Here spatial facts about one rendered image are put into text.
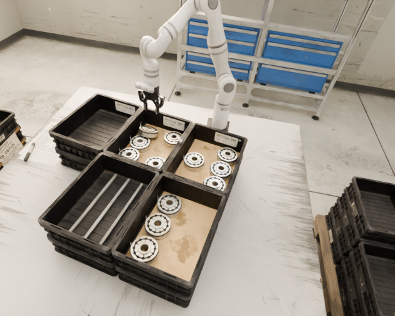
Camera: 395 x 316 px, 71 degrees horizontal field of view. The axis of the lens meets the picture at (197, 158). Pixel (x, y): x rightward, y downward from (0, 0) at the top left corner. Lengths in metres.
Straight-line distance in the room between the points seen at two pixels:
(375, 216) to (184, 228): 1.27
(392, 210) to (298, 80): 1.71
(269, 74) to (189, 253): 2.46
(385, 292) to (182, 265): 1.20
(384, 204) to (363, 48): 2.51
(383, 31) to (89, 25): 3.76
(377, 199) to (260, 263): 1.09
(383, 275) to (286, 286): 0.80
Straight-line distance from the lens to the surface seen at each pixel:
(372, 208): 2.08
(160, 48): 1.23
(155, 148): 1.46
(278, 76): 3.24
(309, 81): 3.30
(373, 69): 4.41
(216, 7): 1.34
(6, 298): 1.33
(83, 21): 4.56
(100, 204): 1.26
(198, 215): 1.20
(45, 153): 1.74
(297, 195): 1.58
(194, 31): 3.10
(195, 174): 1.35
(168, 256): 1.11
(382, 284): 1.93
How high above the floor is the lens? 1.83
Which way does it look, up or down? 45 degrees down
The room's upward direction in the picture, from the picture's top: 7 degrees clockwise
